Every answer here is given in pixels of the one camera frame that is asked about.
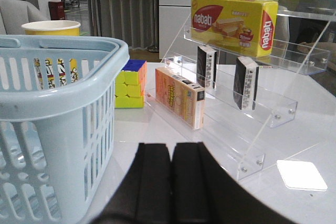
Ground black tissue pack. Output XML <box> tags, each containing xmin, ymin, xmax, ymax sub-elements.
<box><xmin>196</xmin><ymin>45</ymin><xmax>218</xmax><ymax>89</ymax></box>
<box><xmin>233</xmin><ymin>56</ymin><xmax>259</xmax><ymax>111</ymax></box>

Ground white drawer cabinet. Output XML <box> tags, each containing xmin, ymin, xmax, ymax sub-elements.
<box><xmin>159</xmin><ymin>0</ymin><xmax>191</xmax><ymax>59</ymax></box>

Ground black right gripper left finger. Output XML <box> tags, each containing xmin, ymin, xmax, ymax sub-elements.
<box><xmin>94</xmin><ymin>143</ymin><xmax>171</xmax><ymax>223</ymax></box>

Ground colourful puzzle cube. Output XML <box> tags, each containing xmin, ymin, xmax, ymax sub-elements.
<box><xmin>115</xmin><ymin>59</ymin><xmax>147</xmax><ymax>109</ymax></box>

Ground red bin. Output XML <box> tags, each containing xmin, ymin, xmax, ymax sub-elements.
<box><xmin>48</xmin><ymin>1</ymin><xmax>66</xmax><ymax>20</ymax></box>

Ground yellow nabati wafer box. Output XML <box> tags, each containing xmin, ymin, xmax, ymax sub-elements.
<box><xmin>191</xmin><ymin>0</ymin><xmax>278</xmax><ymax>57</ymax></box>

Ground clear acrylic display shelf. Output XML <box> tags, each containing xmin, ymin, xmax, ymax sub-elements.
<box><xmin>146</xmin><ymin>0</ymin><xmax>335</xmax><ymax>179</ymax></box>

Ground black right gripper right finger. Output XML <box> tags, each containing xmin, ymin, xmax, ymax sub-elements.
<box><xmin>172</xmin><ymin>143</ymin><xmax>292</xmax><ymax>223</ymax></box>

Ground grey sofa chair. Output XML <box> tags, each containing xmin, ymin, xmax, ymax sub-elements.
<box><xmin>1</xmin><ymin>0</ymin><xmax>49</xmax><ymax>35</ymax></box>

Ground orange corn snack box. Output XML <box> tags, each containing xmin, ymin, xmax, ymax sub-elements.
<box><xmin>155</xmin><ymin>67</ymin><xmax>205</xmax><ymax>130</ymax></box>

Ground light blue plastic basket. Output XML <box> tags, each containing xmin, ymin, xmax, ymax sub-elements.
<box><xmin>1</xmin><ymin>35</ymin><xmax>129</xmax><ymax>223</ymax></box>

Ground white square coaster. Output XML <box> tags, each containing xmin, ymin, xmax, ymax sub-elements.
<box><xmin>277</xmin><ymin>160</ymin><xmax>328</xmax><ymax>191</ymax></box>

